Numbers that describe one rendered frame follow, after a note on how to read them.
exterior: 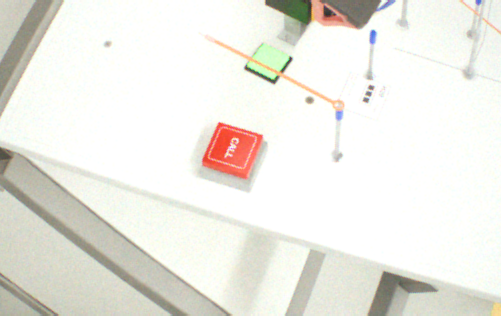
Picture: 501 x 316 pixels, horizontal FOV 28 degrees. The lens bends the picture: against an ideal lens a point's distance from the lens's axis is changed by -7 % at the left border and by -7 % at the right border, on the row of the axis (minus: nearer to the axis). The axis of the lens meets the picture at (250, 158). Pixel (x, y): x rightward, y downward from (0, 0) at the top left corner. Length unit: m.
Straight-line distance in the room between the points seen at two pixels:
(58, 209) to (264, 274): 0.38
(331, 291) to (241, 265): 1.37
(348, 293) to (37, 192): 1.74
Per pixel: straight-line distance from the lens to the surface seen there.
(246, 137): 1.11
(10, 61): 1.27
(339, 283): 2.92
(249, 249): 1.55
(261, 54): 1.20
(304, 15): 1.16
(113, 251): 1.39
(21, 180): 1.31
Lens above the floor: 1.90
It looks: 45 degrees down
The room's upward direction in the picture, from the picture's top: 83 degrees clockwise
